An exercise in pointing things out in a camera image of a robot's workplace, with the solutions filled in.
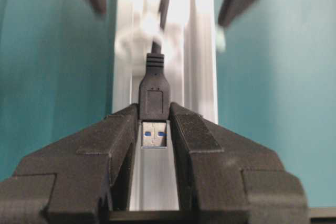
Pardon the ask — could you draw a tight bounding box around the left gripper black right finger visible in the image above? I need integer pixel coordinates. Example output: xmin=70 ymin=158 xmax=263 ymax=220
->
xmin=170 ymin=103 xmax=309 ymax=223

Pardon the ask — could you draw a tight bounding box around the aluminium extrusion rail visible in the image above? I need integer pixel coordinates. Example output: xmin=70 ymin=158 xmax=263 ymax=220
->
xmin=113 ymin=0 xmax=218 ymax=211

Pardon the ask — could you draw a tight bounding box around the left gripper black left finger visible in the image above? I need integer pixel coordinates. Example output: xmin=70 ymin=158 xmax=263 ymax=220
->
xmin=1 ymin=104 xmax=138 ymax=223

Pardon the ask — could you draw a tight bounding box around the middle white plastic ring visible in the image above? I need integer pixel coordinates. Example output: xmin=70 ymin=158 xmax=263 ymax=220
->
xmin=114 ymin=8 xmax=184 ymax=75

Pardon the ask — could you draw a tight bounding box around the black USB cable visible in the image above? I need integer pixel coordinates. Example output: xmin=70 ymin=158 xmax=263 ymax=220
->
xmin=138 ymin=0 xmax=177 ymax=149

